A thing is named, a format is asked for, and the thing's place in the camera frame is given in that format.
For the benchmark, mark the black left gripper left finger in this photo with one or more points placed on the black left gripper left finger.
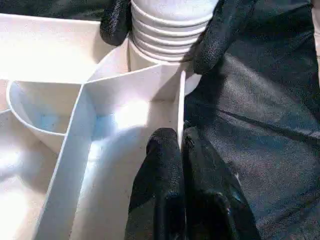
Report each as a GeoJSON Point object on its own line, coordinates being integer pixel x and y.
{"type": "Point", "coordinates": [157, 187]}

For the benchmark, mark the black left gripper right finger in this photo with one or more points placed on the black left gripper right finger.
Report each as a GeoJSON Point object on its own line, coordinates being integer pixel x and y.
{"type": "Point", "coordinates": [207, 195]}

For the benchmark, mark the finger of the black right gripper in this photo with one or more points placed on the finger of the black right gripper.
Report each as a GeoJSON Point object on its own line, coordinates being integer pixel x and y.
{"type": "Point", "coordinates": [217, 42]}
{"type": "Point", "coordinates": [115, 22]}

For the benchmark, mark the white upturned plastic table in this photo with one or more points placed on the white upturned plastic table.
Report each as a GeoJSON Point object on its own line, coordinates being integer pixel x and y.
{"type": "Point", "coordinates": [50, 50]}

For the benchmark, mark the white plastic table leg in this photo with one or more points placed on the white plastic table leg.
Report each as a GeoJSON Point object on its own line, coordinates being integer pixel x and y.
{"type": "Point", "coordinates": [170, 32]}

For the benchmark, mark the black glossy mat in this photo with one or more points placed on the black glossy mat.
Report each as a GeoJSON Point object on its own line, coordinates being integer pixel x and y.
{"type": "Point", "coordinates": [262, 125]}

